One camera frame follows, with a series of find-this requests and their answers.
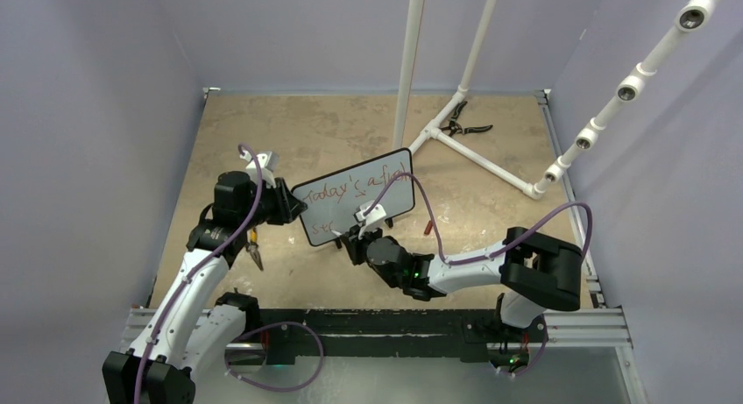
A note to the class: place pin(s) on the white pipe with camera sockets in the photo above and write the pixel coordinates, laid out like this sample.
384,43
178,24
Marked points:
693,16

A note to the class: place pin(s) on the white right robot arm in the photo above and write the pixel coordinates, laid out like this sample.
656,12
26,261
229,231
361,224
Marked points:
540,272

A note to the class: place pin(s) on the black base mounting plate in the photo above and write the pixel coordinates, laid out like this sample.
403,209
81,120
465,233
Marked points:
469,335

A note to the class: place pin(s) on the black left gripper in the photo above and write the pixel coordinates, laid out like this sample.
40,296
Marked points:
287,206

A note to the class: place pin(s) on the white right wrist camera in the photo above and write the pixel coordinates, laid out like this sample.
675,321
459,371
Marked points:
370,216

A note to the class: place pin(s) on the yellow-handled pliers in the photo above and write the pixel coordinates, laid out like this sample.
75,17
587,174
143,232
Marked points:
253,250

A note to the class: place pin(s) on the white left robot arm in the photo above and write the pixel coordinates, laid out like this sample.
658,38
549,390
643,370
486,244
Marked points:
164,363

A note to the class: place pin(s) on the black-framed small whiteboard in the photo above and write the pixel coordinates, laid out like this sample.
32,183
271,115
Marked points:
333,199

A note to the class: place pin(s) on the aluminium frame rail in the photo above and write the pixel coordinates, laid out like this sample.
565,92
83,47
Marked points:
598,328

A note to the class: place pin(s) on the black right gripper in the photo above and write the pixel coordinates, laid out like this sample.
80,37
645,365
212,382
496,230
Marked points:
356,244

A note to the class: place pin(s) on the white PVC pipe frame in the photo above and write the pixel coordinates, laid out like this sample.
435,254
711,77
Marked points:
448,55

